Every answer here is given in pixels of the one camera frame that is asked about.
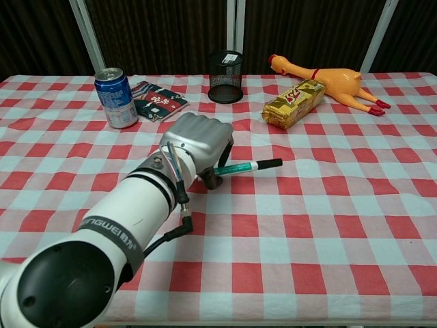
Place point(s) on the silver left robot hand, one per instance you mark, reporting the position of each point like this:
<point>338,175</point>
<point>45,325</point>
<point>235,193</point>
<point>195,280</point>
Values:
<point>198,136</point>

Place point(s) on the white green marker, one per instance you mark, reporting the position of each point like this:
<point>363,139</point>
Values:
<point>239,168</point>

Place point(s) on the black marker cap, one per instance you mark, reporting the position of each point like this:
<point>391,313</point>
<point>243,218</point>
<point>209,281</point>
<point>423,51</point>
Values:
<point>269,163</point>

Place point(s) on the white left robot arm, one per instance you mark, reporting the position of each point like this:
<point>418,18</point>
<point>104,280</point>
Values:
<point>102,239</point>

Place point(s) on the dark printed snack packet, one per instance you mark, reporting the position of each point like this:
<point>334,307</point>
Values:
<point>157,100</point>

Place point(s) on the black mesh pen holder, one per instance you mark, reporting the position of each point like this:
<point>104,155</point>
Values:
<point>225,82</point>

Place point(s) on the blue drink can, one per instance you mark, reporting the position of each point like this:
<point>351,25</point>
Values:
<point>116,99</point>

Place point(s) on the yellow cracker package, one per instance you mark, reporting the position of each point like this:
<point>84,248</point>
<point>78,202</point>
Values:
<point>295,104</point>

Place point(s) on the red white checkered tablecloth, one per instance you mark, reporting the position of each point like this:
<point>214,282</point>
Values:
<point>290,239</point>

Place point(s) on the yellow rubber chicken toy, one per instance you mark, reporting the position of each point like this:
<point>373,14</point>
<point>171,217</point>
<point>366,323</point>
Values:
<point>341,80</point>

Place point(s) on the white frame post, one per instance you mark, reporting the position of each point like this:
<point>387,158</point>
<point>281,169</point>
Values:
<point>379,34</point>
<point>87,34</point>
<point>235,24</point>

